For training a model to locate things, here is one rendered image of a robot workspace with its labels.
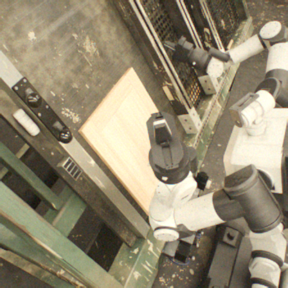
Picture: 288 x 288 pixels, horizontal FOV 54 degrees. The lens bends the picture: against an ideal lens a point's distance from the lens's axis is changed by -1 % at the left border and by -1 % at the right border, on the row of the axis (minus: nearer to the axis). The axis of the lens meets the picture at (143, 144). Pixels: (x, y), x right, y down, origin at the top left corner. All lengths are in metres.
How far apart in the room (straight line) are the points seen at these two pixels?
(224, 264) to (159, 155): 1.47
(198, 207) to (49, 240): 0.43
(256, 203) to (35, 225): 0.58
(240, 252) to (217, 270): 0.20
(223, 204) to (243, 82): 2.63
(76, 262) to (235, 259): 1.24
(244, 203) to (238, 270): 1.21
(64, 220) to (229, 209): 0.52
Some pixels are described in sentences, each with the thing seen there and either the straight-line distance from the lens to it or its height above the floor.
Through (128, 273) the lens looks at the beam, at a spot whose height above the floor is 0.90.
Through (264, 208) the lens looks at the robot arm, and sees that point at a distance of 0.81.
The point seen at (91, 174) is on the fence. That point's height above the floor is 1.22.
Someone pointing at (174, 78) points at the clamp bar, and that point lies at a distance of 1.33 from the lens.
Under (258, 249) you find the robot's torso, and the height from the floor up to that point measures 0.67.
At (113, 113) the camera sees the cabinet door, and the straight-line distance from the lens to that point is 1.06.
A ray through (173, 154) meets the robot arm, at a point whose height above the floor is 1.58.
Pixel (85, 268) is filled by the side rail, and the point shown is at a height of 1.08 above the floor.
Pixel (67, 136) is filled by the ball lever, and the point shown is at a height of 1.45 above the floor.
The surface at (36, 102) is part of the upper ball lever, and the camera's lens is 0.71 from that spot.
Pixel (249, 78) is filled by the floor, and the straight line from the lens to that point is 3.44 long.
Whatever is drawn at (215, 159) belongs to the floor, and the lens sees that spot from 2.54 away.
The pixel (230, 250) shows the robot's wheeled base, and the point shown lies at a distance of 1.98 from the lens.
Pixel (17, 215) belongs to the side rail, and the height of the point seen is 1.33.
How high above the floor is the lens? 2.00
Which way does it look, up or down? 51 degrees down
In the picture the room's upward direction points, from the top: straight up
